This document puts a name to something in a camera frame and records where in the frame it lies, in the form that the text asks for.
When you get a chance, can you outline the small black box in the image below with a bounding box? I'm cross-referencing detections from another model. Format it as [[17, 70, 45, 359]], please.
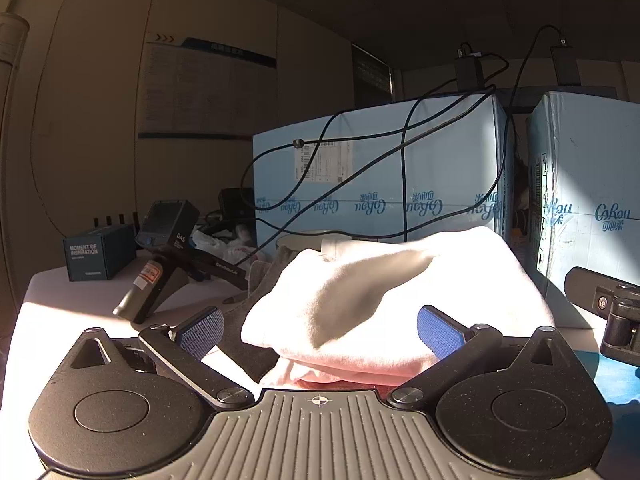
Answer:
[[218, 187, 256, 221]]

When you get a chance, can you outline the blue printed desk mat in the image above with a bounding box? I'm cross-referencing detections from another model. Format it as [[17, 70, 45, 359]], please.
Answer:
[[545, 347, 640, 403]]

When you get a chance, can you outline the light blue box with shipping label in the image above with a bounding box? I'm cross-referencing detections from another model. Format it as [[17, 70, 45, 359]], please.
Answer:
[[252, 92, 516, 256]]

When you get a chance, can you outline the idle black gripper device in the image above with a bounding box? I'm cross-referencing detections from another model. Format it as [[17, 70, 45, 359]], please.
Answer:
[[112, 199, 251, 325]]

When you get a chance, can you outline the black power adapter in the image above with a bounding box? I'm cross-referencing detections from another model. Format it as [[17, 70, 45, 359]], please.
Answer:
[[550, 45, 581, 86], [455, 55, 486, 91]]

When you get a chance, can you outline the wall notice board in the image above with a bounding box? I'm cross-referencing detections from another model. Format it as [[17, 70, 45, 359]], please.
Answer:
[[140, 30, 278, 138]]

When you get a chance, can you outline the black antenna device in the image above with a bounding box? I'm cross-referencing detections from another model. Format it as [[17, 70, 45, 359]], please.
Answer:
[[94, 213, 139, 233]]

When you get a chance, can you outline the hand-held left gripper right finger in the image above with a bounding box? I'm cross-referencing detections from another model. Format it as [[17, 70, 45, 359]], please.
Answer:
[[386, 303, 576, 409]]

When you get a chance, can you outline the white plastic bag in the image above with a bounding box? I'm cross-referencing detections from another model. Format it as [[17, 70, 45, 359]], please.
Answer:
[[192, 225, 261, 261]]

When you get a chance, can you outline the pink fluffy garment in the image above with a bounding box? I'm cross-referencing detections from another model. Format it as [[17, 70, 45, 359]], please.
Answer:
[[260, 355, 436, 391]]

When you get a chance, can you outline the small dark blue box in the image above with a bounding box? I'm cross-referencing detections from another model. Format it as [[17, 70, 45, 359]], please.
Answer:
[[62, 225, 136, 282]]

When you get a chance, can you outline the black cable with ferrite bead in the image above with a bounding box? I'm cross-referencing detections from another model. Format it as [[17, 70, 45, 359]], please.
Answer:
[[241, 42, 511, 266]]

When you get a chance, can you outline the large light blue cardboard box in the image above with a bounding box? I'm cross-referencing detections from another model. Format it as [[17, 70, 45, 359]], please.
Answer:
[[527, 91, 640, 306]]

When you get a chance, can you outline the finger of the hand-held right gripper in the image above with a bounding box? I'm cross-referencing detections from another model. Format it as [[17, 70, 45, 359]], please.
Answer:
[[564, 266, 618, 317]]

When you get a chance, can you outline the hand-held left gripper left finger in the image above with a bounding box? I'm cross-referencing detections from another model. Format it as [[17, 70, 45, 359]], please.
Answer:
[[70, 305, 257, 409]]

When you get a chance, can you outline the white pipe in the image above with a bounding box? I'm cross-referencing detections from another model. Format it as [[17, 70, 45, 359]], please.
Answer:
[[0, 12, 31, 131]]

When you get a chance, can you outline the white garment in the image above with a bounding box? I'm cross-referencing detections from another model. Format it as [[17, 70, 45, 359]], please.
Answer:
[[240, 225, 556, 376]]

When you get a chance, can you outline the brown cloth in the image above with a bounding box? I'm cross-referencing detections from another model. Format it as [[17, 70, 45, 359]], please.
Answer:
[[220, 247, 301, 386]]

